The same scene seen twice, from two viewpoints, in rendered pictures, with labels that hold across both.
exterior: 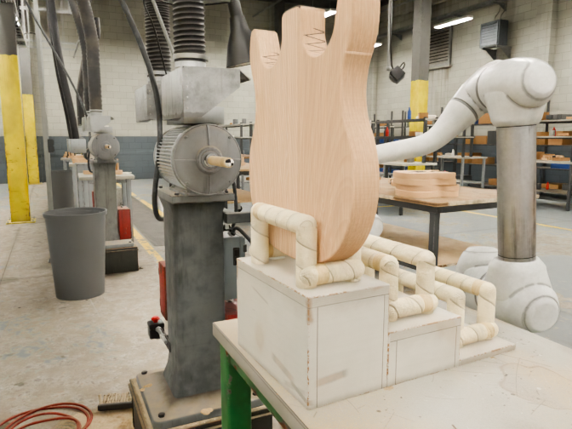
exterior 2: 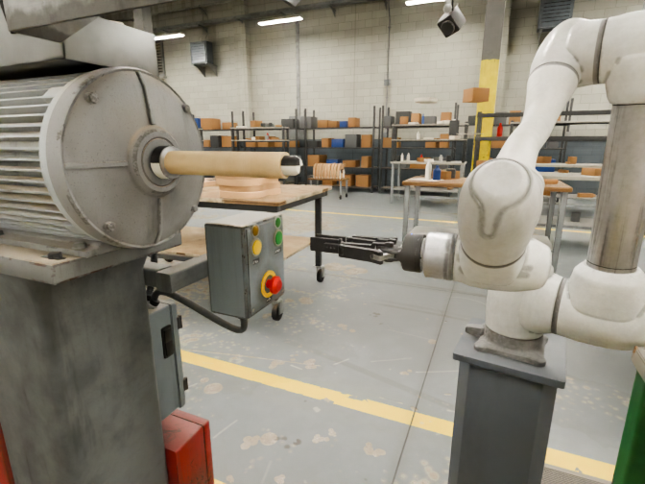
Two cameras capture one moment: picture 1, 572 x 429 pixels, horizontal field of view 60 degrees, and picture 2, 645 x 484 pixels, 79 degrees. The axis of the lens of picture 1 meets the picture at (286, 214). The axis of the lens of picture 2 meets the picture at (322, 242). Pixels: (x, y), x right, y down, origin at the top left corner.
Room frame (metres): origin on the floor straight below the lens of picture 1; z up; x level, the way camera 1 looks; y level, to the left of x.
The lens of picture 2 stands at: (1.18, 0.46, 1.28)
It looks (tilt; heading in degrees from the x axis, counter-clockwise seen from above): 14 degrees down; 319
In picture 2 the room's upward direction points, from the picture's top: straight up
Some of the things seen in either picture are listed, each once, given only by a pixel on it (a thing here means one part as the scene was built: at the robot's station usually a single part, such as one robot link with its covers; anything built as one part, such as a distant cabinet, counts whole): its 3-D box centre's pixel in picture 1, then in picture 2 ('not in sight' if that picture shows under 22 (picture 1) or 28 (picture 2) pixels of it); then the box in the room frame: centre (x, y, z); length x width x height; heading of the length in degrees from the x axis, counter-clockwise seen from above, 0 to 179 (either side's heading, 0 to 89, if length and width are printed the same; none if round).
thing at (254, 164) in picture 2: (220, 161); (225, 163); (1.65, 0.22, 1.25); 0.18 x 0.03 x 0.03; 25
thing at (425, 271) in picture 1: (425, 285); not in sight; (0.85, -0.24, 1.07); 0.03 x 0.03 x 0.09
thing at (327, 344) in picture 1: (305, 317); not in sight; (0.83, -0.03, 1.02); 0.27 x 0.15 x 0.17; 29
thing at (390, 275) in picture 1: (388, 292); not in sight; (0.81, -0.17, 1.07); 0.03 x 0.03 x 0.09
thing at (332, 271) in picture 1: (333, 271); not in sight; (0.74, -0.07, 1.12); 0.11 x 0.03 x 0.03; 119
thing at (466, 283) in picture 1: (454, 279); not in sight; (1.00, -0.35, 1.04); 0.20 x 0.03 x 0.03; 28
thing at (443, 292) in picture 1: (424, 284); not in sight; (0.96, -0.27, 1.04); 0.20 x 0.03 x 0.03; 28
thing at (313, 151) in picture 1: (303, 137); not in sight; (0.83, -0.03, 1.33); 0.35 x 0.04 x 0.40; 28
